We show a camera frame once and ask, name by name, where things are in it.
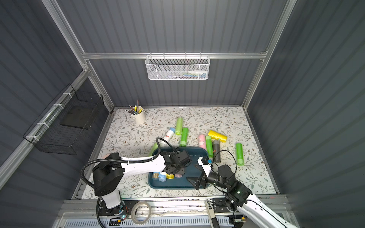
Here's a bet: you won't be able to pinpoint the pens and pencils bunch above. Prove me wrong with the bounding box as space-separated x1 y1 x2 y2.
128 99 143 115

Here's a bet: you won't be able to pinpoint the yellow trash bag roll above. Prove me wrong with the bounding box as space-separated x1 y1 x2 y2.
208 130 228 143
166 174 175 180

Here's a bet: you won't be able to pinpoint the pale green roll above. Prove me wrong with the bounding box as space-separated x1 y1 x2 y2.
236 143 245 166
175 117 183 135

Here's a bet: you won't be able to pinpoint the teal plastic storage box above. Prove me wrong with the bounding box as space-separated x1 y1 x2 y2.
147 147 208 190

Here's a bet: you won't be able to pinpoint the white roll with red label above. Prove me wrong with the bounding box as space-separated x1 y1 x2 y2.
163 127 175 142

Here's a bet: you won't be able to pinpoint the pale green roll far right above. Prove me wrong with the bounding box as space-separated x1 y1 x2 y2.
236 143 245 166

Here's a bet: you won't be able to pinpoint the items in white basket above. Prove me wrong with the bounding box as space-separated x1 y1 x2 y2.
166 70 208 79

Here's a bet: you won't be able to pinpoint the black corrugated cable hose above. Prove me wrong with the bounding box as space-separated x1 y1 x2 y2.
79 137 179 228

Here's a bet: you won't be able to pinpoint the light green roll near box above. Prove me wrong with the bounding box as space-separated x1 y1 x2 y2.
149 142 158 156

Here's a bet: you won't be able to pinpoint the clear packing tape roll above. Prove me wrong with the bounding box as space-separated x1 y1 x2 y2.
131 201 152 225

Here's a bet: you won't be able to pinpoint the white pen holder cup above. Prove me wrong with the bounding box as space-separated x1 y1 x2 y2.
131 106 146 125

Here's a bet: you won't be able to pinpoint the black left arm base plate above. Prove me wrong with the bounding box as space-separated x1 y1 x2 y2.
98 200 139 216

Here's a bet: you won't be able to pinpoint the black wire side basket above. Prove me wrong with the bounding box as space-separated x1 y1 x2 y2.
23 85 104 155

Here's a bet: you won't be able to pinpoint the white roll with blue end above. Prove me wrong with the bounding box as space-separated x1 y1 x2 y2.
158 172 167 182

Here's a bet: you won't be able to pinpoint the white wire wall basket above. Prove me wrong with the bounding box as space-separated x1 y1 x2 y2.
145 56 211 80

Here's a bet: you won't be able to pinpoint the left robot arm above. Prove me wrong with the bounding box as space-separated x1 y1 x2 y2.
92 151 191 210

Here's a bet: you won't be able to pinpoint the bright green roll centre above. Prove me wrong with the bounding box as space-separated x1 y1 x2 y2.
180 127 189 147

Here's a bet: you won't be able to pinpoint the dark grey trash bag roll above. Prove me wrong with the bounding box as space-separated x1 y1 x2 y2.
213 140 221 163

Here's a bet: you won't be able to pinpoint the pale green roll centre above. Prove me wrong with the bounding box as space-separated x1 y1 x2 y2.
175 117 183 135

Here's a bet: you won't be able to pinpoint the bright green roll beside pink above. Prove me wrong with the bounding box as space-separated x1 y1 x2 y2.
205 136 214 159

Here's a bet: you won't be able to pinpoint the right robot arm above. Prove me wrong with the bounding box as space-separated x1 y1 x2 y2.
186 165 296 228

